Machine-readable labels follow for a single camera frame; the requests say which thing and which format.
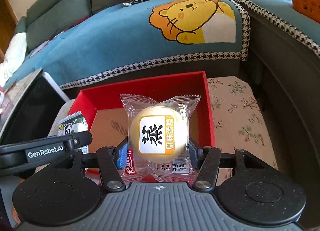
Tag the white bag on table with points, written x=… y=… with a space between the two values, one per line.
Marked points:
x=14 y=56

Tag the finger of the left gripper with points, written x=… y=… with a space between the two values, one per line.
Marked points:
x=62 y=140

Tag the red cardboard box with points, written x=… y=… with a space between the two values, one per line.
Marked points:
x=91 y=101

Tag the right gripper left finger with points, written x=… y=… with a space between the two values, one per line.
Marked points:
x=111 y=159

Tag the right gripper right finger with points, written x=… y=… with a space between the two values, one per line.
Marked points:
x=207 y=161

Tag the floral tablecloth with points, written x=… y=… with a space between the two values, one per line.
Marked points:
x=237 y=120

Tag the black glass coffee table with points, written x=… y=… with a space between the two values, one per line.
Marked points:
x=33 y=105

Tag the steamed egg cake packet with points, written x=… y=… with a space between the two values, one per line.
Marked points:
x=158 y=137

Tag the white Kapre snack packet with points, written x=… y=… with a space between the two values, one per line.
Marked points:
x=72 y=123

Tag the blue lion sofa cover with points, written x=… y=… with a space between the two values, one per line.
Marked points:
x=127 y=38

